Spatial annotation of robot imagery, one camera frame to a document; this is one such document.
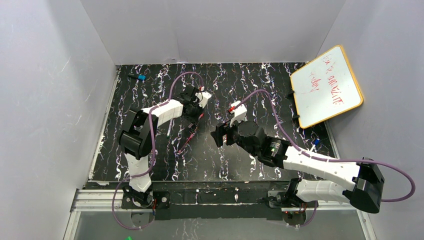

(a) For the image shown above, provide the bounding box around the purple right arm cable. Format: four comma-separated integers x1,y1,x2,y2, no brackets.
231,89,416,229

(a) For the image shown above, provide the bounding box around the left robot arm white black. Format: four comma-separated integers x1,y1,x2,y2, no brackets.
118,85,212,193

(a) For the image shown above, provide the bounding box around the yellow-framed whiteboard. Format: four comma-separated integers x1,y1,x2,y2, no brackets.
290,45,364,129

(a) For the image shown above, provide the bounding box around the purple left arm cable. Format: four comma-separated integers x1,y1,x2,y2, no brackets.
111,71,205,231

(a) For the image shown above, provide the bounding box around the red translucent pen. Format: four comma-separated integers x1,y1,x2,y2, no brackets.
177,132,196,154

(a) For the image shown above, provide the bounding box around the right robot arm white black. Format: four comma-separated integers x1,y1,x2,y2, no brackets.
210,121,385,214

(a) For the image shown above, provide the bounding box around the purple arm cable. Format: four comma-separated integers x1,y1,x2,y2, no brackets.
111,71,205,231
231,89,416,229

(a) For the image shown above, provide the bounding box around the blue white marker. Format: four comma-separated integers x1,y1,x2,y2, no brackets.
310,138,321,153

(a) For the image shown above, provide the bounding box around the blue black marker cap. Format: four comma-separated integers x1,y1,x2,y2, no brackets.
128,74,146,81

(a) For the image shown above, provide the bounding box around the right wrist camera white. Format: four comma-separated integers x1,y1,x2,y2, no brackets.
228,100,247,127

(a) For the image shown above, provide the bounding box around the metal base rail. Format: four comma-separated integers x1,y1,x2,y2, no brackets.
69,180,369,221

